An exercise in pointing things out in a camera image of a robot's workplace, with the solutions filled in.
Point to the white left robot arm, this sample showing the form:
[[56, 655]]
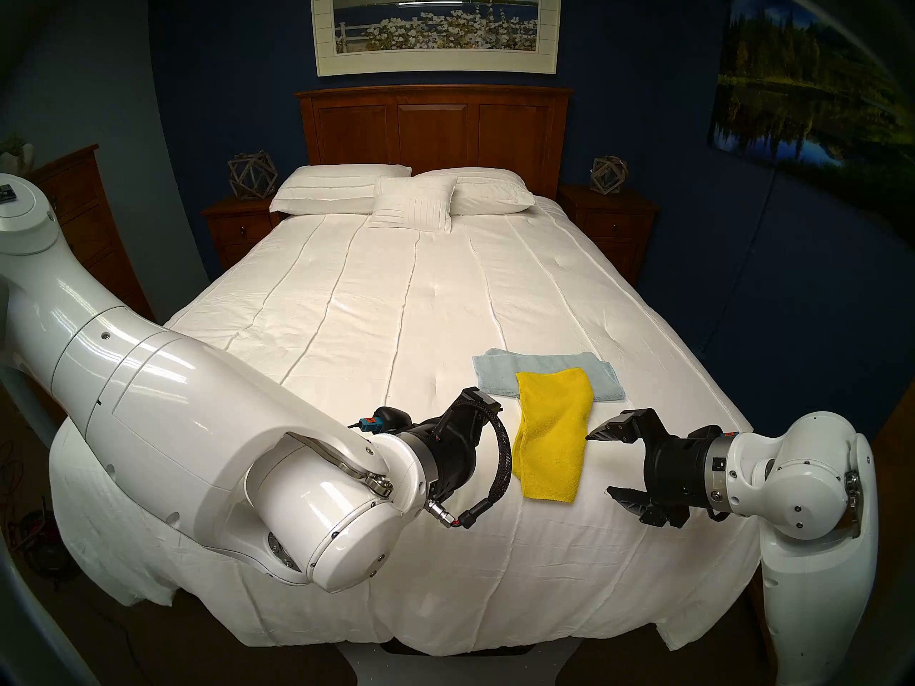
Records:
[[143, 406]]

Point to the large white pillow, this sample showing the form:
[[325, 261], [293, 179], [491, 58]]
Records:
[[322, 188], [493, 191]]

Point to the brown wooden dresser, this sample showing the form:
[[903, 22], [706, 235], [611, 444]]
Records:
[[78, 191]]

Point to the forest lake wall poster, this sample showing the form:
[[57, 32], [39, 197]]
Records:
[[786, 84]]

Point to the brown wooden nightstand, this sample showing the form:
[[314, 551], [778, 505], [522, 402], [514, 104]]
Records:
[[615, 227], [236, 231]]

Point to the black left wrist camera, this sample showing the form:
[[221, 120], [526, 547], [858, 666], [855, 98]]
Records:
[[389, 419]]

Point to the small white plant vase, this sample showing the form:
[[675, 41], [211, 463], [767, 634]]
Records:
[[16, 156]]

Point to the brown wooden headboard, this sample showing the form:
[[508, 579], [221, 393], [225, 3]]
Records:
[[436, 134]]

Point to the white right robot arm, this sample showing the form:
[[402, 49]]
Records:
[[808, 477]]

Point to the light blue hand towel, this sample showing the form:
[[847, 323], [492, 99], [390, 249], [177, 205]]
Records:
[[500, 374]]

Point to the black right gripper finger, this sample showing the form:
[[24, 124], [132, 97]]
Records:
[[632, 427], [647, 513]]

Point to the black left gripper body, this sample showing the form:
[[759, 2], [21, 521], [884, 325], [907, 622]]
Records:
[[457, 449]]

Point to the yellow microfiber hand towel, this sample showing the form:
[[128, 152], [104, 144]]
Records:
[[550, 434]]

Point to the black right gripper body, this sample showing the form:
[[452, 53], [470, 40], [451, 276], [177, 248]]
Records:
[[686, 470]]

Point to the white bed with comforter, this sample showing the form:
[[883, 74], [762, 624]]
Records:
[[400, 299]]

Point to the white framed flower picture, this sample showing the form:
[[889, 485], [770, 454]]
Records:
[[436, 20]]

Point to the small white pleated pillow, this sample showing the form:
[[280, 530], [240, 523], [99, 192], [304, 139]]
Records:
[[414, 206]]

